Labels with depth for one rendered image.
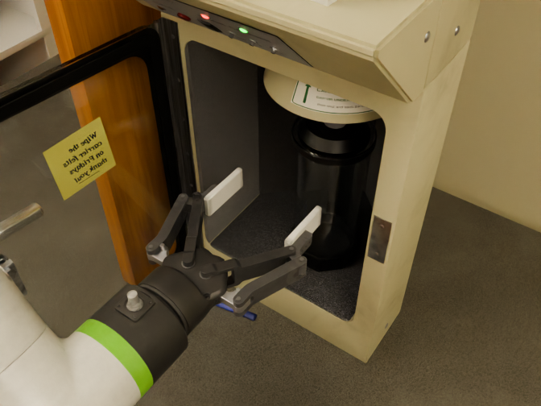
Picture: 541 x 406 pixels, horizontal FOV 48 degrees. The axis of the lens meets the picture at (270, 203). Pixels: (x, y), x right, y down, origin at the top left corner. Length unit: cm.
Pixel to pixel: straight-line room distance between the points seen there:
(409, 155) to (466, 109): 49
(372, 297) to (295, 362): 18
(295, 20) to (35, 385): 36
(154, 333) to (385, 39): 35
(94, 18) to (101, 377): 39
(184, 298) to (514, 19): 64
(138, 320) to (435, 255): 60
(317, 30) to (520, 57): 61
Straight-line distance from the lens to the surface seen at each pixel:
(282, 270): 67
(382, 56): 44
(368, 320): 84
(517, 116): 108
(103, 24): 75
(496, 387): 95
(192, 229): 72
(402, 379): 92
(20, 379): 56
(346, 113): 67
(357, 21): 46
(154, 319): 61
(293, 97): 68
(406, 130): 60
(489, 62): 104
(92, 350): 59
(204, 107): 79
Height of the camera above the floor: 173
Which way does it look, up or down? 45 degrees down
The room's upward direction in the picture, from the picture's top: straight up
